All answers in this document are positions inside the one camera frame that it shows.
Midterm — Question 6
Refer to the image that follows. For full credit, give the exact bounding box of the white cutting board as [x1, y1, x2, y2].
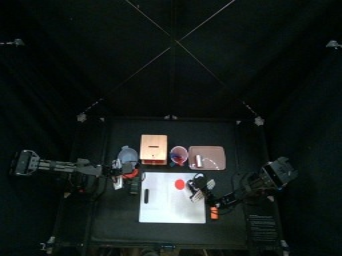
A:
[137, 171, 207, 224]

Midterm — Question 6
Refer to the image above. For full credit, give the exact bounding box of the wooden box with red front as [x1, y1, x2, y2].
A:
[139, 134, 169, 166]

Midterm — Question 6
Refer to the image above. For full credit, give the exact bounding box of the brown tray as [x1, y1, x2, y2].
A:
[187, 145, 227, 172]

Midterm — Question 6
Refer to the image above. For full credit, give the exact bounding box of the grey bowl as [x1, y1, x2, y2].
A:
[116, 145, 140, 165]

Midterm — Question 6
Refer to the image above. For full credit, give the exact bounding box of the vertical metal frame pole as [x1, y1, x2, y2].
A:
[167, 39, 176, 121]

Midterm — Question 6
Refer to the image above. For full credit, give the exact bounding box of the printed label sticker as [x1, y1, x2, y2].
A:
[248, 213, 280, 248]

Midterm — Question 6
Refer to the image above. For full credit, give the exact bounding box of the thin white string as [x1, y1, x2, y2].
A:
[201, 156, 223, 171]

